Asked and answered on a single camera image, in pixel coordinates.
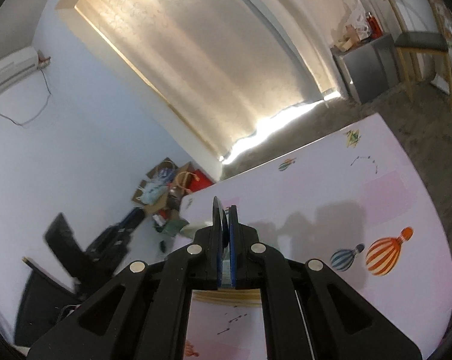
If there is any dark metal spoon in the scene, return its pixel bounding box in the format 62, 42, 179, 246
212, 196, 229, 262

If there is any green paper bag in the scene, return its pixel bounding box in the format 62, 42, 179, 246
153, 210, 189, 237

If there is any cardboard box pile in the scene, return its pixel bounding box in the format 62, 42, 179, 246
131, 158, 194, 215

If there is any red paper bag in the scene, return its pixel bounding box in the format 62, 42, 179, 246
179, 169, 214, 194

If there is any grey metal cabinet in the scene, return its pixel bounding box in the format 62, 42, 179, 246
330, 33, 400, 104

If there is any beige window curtain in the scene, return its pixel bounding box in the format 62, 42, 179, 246
75, 0, 357, 163

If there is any white air conditioner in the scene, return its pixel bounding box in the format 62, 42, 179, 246
0, 46, 39, 94

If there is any red thermos bottle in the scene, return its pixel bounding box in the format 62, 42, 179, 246
366, 11, 383, 39

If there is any wooden chair black seat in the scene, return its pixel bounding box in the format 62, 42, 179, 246
383, 0, 452, 113

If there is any air conditioner cable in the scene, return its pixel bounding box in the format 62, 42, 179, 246
0, 55, 53, 128

